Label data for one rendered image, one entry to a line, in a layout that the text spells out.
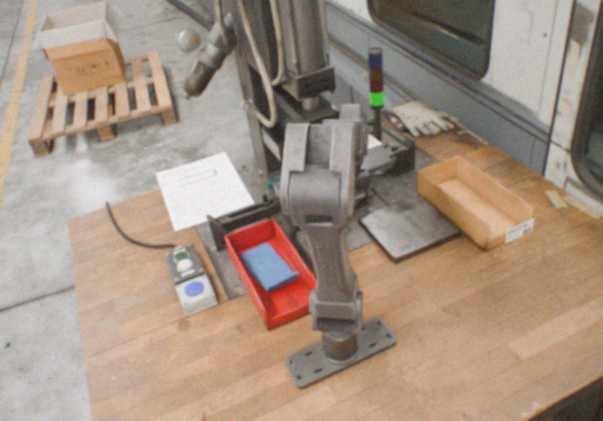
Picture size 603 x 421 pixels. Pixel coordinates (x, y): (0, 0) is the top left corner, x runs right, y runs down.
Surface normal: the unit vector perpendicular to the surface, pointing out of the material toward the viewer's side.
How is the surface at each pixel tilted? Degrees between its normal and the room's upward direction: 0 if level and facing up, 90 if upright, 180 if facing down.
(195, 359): 0
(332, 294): 99
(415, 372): 0
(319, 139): 63
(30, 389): 0
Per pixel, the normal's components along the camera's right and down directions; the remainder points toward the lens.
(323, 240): -0.18, 0.72
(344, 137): -0.22, -0.28
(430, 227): -0.12, -0.80
